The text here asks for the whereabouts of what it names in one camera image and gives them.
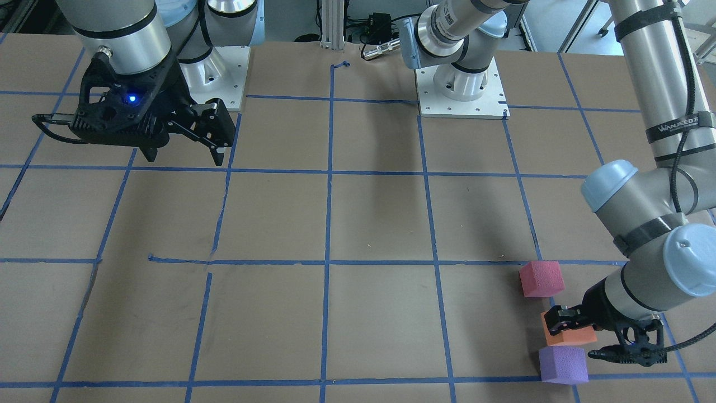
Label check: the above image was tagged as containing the purple foam cube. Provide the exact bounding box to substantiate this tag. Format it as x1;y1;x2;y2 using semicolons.
539;346;589;385

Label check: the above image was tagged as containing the orange foam cube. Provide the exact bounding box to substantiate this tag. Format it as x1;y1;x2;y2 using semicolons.
540;311;597;346

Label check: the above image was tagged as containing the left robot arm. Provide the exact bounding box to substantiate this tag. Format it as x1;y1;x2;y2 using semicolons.
544;1;714;367

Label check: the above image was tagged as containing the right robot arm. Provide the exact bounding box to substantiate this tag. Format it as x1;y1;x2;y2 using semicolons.
32;1;265;166

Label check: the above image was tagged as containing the pink foam cube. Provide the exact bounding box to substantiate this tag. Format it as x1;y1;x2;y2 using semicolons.
519;261;566;297

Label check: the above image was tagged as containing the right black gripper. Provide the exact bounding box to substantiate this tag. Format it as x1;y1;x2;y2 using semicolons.
69;56;235;167

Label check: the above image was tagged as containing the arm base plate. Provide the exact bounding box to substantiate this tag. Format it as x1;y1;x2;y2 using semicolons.
180;46;252;112
415;58;511;120

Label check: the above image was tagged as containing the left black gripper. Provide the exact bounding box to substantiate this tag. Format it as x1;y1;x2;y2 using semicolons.
545;278;666;367

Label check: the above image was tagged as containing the aluminium frame post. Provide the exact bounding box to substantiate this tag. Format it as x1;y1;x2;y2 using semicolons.
319;0;346;53

